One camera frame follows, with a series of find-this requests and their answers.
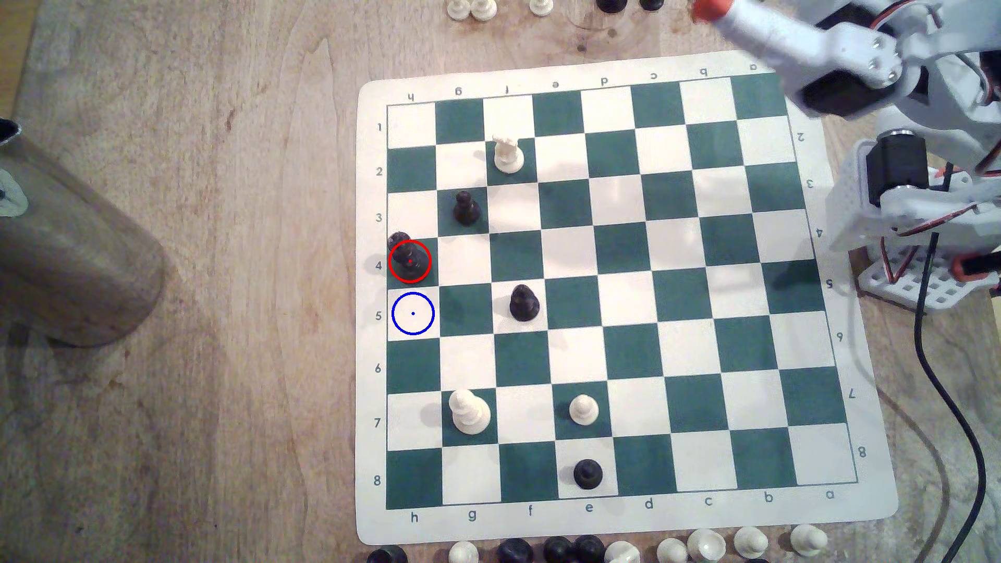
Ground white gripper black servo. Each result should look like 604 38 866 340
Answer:
692 0 907 120

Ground black king chess piece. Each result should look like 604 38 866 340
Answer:
388 230 433 284

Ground tall white chess piece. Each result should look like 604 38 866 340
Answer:
491 134 527 175

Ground green white chess board mat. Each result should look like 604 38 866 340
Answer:
354 45 900 547

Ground black bishop chess piece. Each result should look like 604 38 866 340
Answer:
508 284 542 323

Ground large white chess piece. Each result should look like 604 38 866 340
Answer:
451 388 494 436

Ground orange black clamp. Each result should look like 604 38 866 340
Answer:
950 252 1001 284

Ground shiny metal cylinder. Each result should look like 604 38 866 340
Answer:
0 117 169 349

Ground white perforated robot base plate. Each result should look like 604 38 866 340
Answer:
856 242 1001 314

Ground black cable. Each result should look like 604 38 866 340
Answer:
913 164 985 563

